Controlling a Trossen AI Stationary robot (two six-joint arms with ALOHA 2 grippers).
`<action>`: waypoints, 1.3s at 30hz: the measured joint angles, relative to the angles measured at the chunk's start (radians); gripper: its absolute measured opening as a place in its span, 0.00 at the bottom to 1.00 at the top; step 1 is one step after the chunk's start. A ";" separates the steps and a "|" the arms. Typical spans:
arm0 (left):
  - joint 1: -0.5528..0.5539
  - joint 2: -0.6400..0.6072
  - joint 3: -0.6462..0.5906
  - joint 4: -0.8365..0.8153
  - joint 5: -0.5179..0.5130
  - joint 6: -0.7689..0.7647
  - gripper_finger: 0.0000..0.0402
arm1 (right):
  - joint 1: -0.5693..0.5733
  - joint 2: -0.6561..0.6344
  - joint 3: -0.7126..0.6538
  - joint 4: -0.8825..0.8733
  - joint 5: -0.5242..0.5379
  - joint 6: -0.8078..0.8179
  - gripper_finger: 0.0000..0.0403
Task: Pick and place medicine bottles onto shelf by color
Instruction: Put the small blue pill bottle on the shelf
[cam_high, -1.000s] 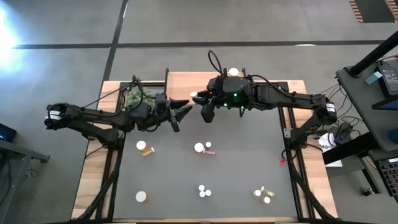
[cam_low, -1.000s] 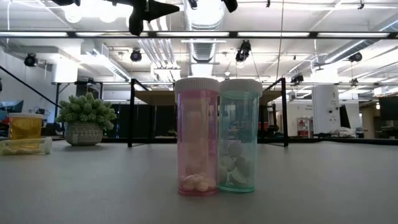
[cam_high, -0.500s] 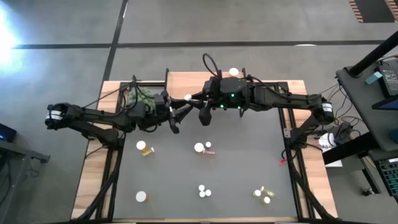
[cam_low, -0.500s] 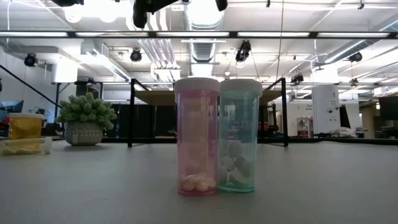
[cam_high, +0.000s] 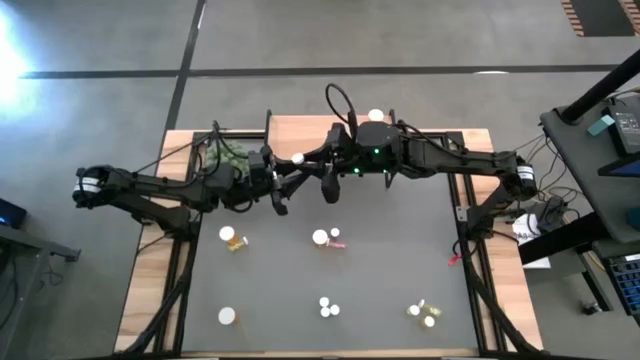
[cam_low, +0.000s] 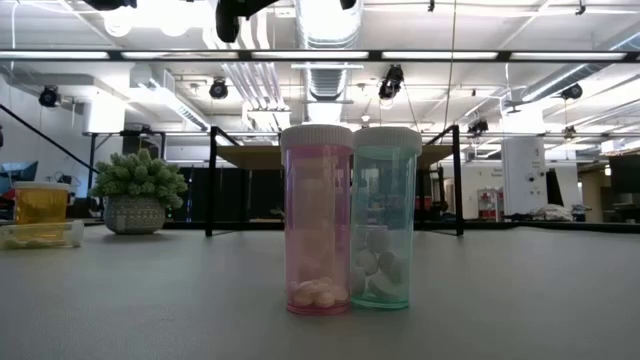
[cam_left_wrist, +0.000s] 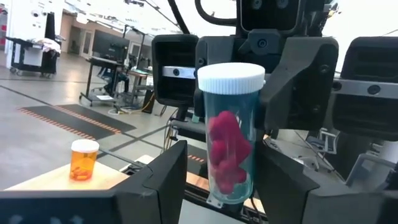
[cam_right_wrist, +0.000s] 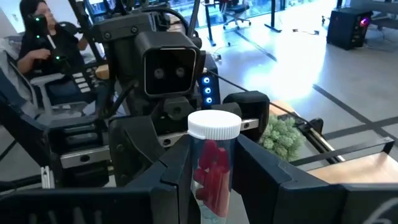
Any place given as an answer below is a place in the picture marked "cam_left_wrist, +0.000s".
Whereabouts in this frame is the blue bottle with red pills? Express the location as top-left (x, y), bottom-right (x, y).
top-left (197, 62), bottom-right (267, 206)

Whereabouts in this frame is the wooden shelf black frame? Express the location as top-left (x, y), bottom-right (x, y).
top-left (5, 154), bottom-right (265, 215)

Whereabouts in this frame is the person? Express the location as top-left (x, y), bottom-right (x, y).
top-left (98, 67), bottom-right (130, 96)

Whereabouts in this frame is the black desk monitor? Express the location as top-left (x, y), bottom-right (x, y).
top-left (92, 29), bottom-right (131, 62)

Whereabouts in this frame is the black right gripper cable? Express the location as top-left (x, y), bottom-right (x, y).
top-left (194, 0), bottom-right (239, 27)

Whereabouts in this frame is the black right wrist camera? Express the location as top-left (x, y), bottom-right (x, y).
top-left (239, 0), bottom-right (305, 32)

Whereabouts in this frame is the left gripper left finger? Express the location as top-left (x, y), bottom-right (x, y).
top-left (110, 139), bottom-right (189, 224)

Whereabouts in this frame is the wide orange medicine bottle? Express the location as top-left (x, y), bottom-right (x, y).
top-left (68, 139), bottom-right (100, 182)

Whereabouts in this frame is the black computer tower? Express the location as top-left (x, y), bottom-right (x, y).
top-left (141, 89), bottom-right (156, 114)

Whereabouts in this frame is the white column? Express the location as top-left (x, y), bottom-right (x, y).
top-left (6, 0), bottom-right (65, 60)

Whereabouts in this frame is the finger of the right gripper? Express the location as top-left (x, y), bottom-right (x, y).
top-left (259, 37), bottom-right (340, 131)
top-left (193, 36), bottom-right (219, 121)

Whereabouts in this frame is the thin black cable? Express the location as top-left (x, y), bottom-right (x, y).
top-left (167, 0), bottom-right (191, 35)

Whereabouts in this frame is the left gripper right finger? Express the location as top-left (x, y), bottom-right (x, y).
top-left (254, 141), bottom-right (321, 224)

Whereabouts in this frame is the black office desk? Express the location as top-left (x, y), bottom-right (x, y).
top-left (78, 55), bottom-right (156, 108)

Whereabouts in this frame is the black rolling cart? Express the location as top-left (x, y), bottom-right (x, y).
top-left (5, 36), bottom-right (60, 78)

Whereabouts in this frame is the white cloth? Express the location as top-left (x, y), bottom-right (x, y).
top-left (32, 37), bottom-right (62, 54)

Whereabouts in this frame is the black striped floor mat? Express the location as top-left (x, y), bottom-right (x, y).
top-left (57, 103), bottom-right (137, 134)
top-left (17, 105), bottom-right (123, 141)

